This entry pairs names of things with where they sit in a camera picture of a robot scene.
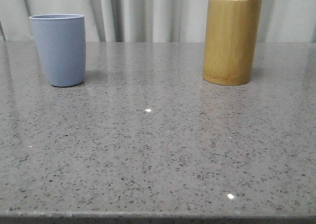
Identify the blue plastic cup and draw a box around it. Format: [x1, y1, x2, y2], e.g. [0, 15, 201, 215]
[29, 14, 86, 87]

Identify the bamboo cylinder holder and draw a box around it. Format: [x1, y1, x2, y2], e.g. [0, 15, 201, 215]
[202, 0, 262, 86]

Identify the grey-white curtain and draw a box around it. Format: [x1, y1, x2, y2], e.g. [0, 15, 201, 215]
[0, 0, 316, 43]

